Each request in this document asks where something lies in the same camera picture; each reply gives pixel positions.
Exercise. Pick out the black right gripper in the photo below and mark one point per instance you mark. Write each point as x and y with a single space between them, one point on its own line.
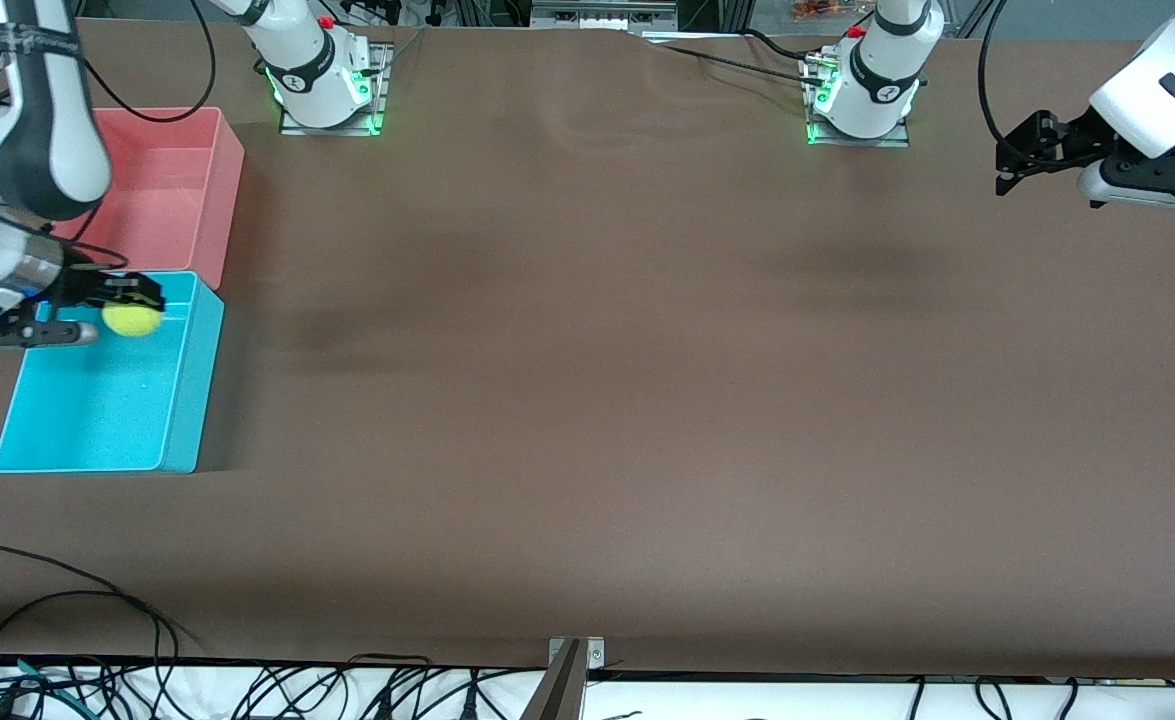
79 287

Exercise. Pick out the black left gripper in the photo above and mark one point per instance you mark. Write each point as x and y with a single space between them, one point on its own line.
1075 137

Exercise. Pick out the yellow-green tennis ball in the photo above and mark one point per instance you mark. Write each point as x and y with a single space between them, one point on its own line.
134 323

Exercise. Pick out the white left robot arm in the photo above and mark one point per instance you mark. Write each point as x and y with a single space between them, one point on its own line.
1157 90

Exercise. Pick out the pink plastic bin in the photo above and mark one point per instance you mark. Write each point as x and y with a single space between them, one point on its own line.
167 200

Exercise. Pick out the blue plastic bin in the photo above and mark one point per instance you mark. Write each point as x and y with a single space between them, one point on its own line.
97 410

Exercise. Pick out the orange background items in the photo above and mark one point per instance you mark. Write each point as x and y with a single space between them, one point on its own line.
817 9

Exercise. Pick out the grey metal box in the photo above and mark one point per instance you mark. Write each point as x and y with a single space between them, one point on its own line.
602 15

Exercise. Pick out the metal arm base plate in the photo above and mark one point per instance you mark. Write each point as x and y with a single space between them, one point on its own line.
895 141
379 112

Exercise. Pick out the aluminium profile post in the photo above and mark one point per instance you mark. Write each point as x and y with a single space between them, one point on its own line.
562 690

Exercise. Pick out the small metal bracket plate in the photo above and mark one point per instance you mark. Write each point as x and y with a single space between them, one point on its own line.
596 655

